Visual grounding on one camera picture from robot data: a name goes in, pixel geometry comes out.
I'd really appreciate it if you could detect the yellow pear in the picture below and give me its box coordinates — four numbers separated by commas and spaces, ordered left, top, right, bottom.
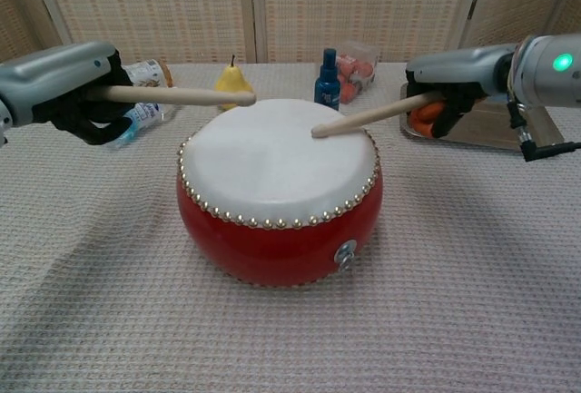
213, 54, 255, 112

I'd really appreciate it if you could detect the clear box with red items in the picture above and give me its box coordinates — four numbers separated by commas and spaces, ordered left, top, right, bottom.
335, 41, 381, 105

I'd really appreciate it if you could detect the clear water bottle blue label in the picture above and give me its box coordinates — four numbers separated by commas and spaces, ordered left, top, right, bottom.
111, 101, 165, 149

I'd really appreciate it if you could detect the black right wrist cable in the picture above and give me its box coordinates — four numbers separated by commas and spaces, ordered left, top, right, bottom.
507, 101, 581, 162

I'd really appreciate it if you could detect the black-fingered left robot hand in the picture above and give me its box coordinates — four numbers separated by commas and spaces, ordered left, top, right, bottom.
0, 41, 137, 147

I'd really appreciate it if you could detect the amber tea bottle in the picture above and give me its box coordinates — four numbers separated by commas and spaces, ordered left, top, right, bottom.
122, 59, 176, 90

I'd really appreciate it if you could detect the orange-tipped right robot hand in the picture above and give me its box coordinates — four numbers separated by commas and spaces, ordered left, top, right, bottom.
405, 43, 518, 140

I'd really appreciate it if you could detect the rectangular metal tray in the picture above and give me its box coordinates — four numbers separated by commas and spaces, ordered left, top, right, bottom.
399, 83, 566, 152

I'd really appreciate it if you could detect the wooden drumstick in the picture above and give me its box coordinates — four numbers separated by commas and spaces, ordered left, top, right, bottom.
85, 85, 258, 107
310, 90, 448, 139

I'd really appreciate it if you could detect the blue spray bottle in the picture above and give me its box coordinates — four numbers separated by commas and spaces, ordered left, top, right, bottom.
313, 47, 342, 112

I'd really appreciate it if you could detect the red drum with white skin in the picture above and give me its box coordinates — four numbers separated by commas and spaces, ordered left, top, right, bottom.
175, 97, 383, 289

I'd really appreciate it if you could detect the beige woven tablecloth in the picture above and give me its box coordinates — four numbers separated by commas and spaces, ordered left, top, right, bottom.
0, 62, 581, 393

